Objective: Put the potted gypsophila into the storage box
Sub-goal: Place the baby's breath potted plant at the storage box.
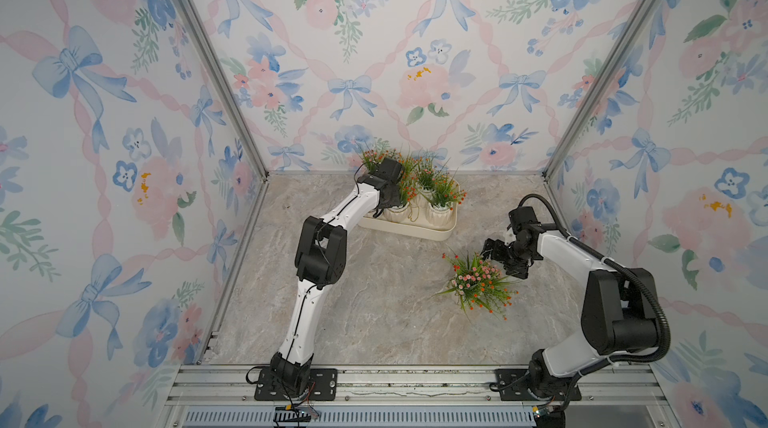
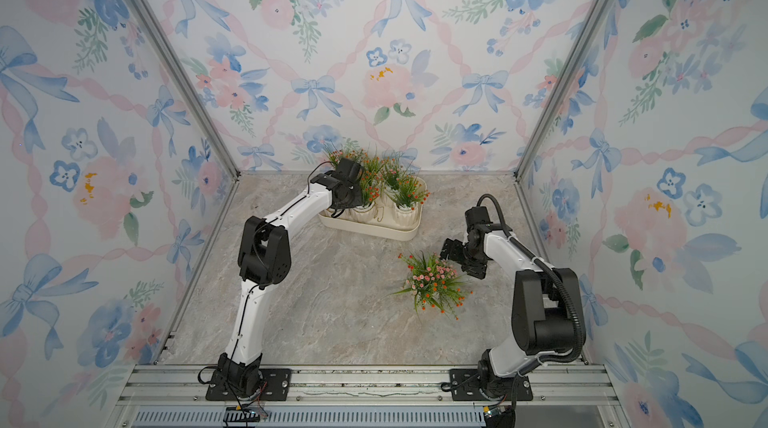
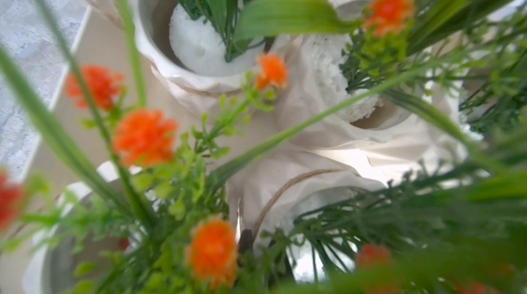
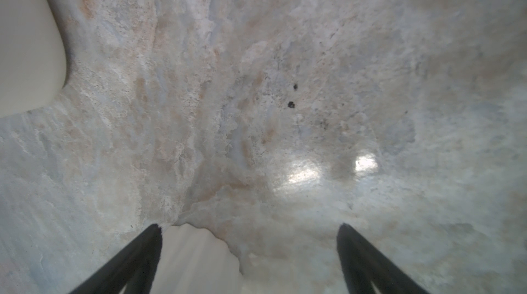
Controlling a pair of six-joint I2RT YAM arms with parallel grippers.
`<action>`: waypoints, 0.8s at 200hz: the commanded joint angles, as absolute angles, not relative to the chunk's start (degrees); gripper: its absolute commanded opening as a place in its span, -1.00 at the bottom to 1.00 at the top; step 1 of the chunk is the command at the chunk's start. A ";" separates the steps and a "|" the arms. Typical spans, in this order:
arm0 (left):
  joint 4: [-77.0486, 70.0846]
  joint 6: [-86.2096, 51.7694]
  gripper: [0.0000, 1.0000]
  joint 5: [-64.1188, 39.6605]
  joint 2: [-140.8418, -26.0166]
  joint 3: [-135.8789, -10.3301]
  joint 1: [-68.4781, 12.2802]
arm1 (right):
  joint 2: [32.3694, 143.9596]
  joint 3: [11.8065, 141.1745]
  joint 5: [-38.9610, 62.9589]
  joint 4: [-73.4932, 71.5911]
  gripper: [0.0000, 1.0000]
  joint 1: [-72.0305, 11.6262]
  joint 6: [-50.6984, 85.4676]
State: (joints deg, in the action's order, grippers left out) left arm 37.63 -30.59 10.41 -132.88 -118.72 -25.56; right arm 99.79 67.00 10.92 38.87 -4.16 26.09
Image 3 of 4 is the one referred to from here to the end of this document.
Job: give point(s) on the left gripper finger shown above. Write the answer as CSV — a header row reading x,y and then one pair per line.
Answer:
x,y
245,244

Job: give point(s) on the orange flowered potted gypsophila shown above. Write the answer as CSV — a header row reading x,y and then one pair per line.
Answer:
x,y
188,56

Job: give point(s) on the small potted gypsophila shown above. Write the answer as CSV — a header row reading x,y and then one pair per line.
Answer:
x,y
482,89

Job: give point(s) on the cream plastic storage box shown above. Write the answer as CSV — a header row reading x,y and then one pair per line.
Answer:
x,y
99,42

